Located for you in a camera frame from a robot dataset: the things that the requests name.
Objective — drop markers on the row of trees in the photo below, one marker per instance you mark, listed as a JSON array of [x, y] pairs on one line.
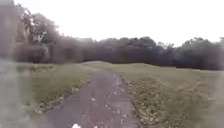
[[133, 51]]

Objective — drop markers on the grass field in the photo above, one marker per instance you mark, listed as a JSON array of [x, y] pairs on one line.
[[50, 80], [173, 93]]

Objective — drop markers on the robot's own part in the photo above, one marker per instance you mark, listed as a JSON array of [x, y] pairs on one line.
[[76, 126]]

